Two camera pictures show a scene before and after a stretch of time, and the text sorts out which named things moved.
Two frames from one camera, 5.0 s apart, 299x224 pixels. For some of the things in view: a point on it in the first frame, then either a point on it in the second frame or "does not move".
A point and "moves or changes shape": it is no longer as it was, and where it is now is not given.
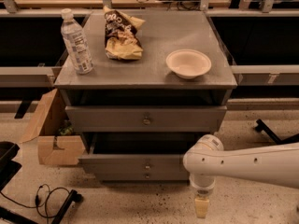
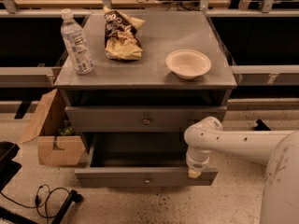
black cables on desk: [192, 1] does not move
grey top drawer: [144, 119] does not move
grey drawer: [132, 166] moves or changes shape
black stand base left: [73, 197] does not move
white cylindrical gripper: [203, 191] -> [197, 165]
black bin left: [8, 167] does not move
